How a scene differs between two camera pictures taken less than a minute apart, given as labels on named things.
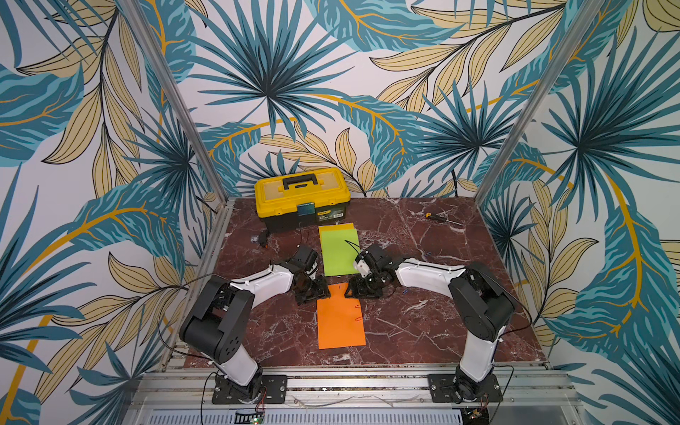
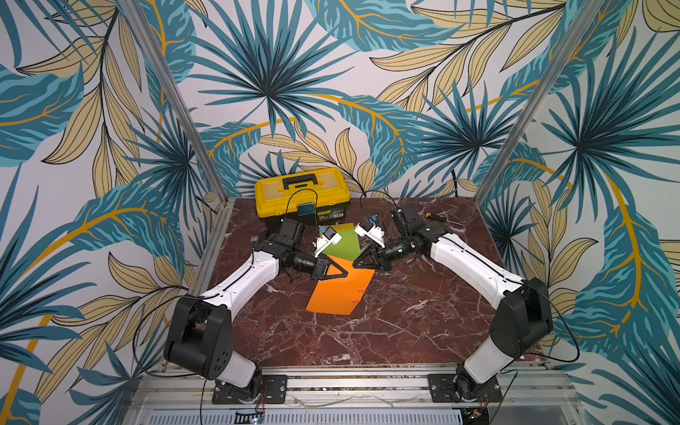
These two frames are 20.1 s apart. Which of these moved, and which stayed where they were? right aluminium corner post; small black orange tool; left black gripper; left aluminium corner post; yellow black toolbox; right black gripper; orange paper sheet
Moved: left black gripper; orange paper sheet; right black gripper
Stayed: left aluminium corner post; small black orange tool; right aluminium corner post; yellow black toolbox
